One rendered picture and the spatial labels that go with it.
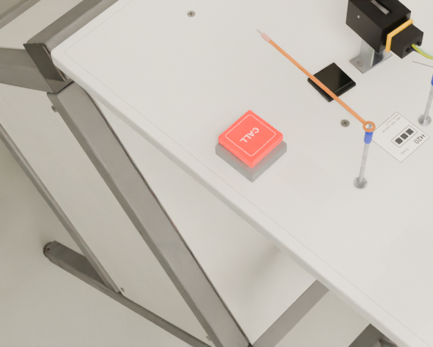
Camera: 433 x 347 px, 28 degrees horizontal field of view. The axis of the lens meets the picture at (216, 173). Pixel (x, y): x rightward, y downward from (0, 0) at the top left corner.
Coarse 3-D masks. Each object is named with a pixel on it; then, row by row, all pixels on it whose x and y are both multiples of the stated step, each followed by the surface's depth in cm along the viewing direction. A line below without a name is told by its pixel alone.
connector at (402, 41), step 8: (400, 24) 93; (400, 32) 92; (408, 32) 92; (416, 32) 92; (384, 40) 94; (392, 40) 92; (400, 40) 92; (408, 40) 92; (416, 40) 92; (392, 48) 93; (400, 48) 92; (408, 48) 92; (400, 56) 93
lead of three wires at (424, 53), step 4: (412, 44) 92; (412, 48) 92; (416, 48) 92; (420, 48) 92; (420, 52) 92; (424, 52) 92; (428, 52) 91; (424, 56) 92; (428, 56) 91; (432, 56) 91
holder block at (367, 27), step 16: (352, 0) 94; (368, 0) 94; (384, 0) 94; (352, 16) 95; (368, 16) 93; (384, 16) 93; (400, 16) 92; (368, 32) 94; (384, 32) 92; (384, 48) 95
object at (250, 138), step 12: (240, 120) 93; (252, 120) 93; (264, 120) 93; (228, 132) 92; (240, 132) 92; (252, 132) 92; (264, 132) 92; (276, 132) 92; (228, 144) 92; (240, 144) 91; (252, 144) 91; (264, 144) 91; (276, 144) 92; (240, 156) 91; (252, 156) 90
